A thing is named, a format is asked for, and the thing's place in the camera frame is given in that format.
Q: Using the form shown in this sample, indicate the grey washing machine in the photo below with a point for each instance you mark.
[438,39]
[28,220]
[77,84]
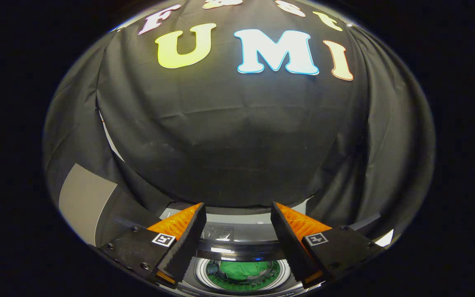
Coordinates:
[237,217]

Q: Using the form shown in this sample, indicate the black backdrop cloth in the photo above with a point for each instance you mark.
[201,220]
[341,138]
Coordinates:
[229,136]

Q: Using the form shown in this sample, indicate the beige cabinet with dark top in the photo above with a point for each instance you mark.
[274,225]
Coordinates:
[85,202]

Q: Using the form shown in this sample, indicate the green polo shirt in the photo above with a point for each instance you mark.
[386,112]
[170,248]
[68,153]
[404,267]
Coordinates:
[243,269]

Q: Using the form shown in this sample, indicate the white flat board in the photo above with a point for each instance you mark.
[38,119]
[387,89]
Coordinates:
[386,238]

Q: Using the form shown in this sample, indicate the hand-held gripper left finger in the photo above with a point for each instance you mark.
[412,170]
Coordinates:
[184,247]

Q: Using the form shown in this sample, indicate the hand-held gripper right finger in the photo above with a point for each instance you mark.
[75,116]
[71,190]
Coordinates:
[291,247]

